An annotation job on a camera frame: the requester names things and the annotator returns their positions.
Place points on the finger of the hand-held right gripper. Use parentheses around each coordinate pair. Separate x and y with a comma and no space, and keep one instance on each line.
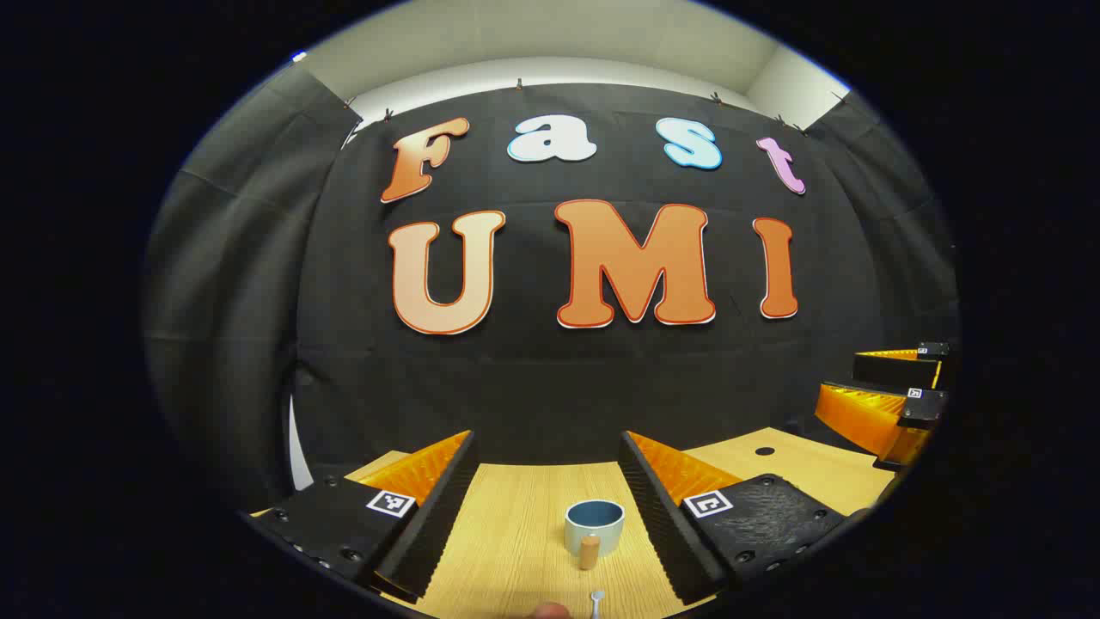
(894,370)
(868,421)

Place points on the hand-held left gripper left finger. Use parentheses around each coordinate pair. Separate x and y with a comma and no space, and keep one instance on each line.
(438,516)

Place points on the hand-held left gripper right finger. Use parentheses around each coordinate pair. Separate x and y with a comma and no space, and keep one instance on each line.
(657,516)

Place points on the white toothbrush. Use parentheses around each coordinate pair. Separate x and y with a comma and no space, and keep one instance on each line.
(597,597)

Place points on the wooden desktop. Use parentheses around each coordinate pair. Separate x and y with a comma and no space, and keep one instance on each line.
(507,533)

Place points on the black backdrop cloth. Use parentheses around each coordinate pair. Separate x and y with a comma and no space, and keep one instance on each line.
(533,378)

